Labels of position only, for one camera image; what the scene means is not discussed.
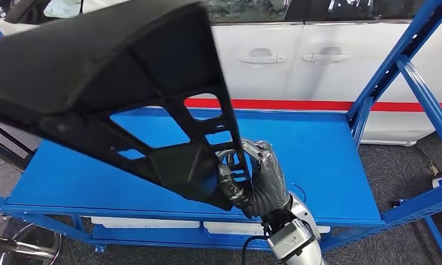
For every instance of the black plastic frame part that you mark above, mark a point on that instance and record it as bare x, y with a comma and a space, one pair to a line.
96, 55

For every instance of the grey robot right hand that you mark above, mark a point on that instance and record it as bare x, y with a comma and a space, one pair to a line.
268, 183

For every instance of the blue metal shelf rack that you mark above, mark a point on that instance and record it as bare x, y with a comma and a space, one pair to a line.
316, 164

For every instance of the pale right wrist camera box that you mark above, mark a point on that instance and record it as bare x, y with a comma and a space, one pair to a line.
288, 239

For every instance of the white car with red stripe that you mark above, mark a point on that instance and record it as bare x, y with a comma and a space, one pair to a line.
279, 80

